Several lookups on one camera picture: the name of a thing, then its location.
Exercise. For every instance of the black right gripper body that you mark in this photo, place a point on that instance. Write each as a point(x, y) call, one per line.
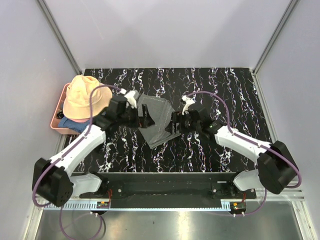
point(187, 123)

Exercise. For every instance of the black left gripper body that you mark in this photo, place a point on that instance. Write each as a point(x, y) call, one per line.
point(130, 118)

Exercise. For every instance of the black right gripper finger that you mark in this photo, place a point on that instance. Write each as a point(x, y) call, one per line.
point(174, 129)
point(175, 117)

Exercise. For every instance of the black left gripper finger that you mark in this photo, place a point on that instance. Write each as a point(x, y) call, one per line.
point(145, 112)
point(146, 122)

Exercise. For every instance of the grey cloth napkin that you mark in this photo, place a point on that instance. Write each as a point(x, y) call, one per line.
point(160, 110)

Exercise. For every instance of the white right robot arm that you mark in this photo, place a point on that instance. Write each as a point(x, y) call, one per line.
point(275, 165)

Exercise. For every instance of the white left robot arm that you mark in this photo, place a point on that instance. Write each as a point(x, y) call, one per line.
point(53, 179)

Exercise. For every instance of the blue cloth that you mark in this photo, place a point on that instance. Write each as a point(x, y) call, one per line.
point(78, 127)

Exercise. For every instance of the peach bucket hat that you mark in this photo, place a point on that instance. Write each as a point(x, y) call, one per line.
point(83, 94)

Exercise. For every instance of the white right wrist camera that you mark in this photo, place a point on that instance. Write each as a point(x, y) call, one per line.
point(187, 103)

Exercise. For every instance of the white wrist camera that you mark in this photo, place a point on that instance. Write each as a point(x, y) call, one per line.
point(187, 103)
point(132, 96)

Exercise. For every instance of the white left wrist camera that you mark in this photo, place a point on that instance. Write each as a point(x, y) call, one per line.
point(132, 96)

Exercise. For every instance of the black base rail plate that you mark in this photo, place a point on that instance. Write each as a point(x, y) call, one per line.
point(162, 191)

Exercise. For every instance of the left aluminium frame post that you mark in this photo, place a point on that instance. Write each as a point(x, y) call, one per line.
point(59, 37)

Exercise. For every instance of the aluminium frame post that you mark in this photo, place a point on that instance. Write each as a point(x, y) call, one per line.
point(59, 37)
point(276, 33)

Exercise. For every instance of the right aluminium frame post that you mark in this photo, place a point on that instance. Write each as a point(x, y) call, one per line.
point(276, 33)

